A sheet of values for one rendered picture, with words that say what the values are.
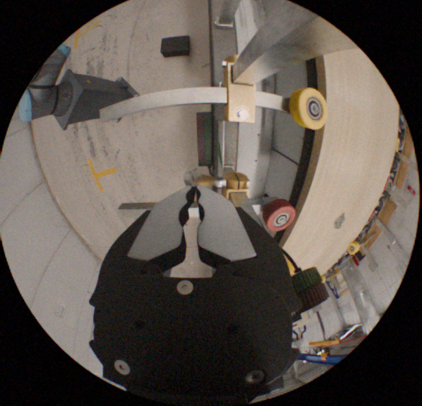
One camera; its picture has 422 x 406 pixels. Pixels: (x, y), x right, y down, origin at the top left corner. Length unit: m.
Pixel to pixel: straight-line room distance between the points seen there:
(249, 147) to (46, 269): 2.94
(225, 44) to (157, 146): 0.95
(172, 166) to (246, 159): 0.80
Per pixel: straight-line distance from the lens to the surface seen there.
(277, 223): 0.35
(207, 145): 0.42
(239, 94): 0.26
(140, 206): 0.36
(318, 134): 0.33
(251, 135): 0.52
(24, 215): 2.66
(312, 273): 0.18
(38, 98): 0.75
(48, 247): 2.78
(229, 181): 0.28
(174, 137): 1.14
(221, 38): 0.50
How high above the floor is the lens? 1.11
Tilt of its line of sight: 57 degrees down
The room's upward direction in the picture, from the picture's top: 175 degrees clockwise
